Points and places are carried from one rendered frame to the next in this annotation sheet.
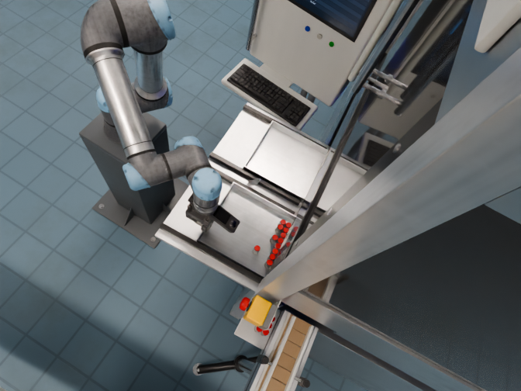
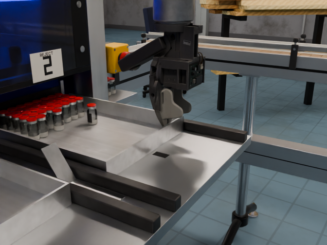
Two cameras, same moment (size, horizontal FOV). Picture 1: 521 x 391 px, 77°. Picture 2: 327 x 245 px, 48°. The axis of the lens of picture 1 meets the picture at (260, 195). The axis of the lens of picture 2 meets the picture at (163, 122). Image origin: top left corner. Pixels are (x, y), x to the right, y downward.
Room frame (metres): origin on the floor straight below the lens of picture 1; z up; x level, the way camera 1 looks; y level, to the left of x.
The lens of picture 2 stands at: (0.97, 0.43, 1.18)
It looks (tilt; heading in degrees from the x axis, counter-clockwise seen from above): 20 degrees down; 207
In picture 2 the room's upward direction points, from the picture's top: straight up
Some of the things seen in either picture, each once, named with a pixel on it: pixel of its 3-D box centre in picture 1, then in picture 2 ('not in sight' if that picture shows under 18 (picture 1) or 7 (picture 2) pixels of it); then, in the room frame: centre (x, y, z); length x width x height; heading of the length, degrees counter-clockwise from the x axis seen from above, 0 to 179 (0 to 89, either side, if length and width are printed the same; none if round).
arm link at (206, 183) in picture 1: (206, 187); not in sight; (0.35, 0.14, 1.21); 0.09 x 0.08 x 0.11; 48
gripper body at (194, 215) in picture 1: (203, 209); (176, 56); (0.35, 0.15, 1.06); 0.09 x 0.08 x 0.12; 86
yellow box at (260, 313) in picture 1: (259, 312); (111, 57); (0.14, -0.14, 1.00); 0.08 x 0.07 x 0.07; 85
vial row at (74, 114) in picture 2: (277, 244); (54, 116); (0.40, -0.13, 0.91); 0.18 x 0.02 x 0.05; 175
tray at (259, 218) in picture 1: (256, 233); (83, 127); (0.40, -0.04, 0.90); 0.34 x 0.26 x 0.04; 85
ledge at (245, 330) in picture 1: (261, 325); (105, 97); (0.13, -0.18, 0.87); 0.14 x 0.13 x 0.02; 85
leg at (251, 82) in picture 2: not in sight; (245, 154); (-0.54, 0.09, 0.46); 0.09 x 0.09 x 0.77; 85
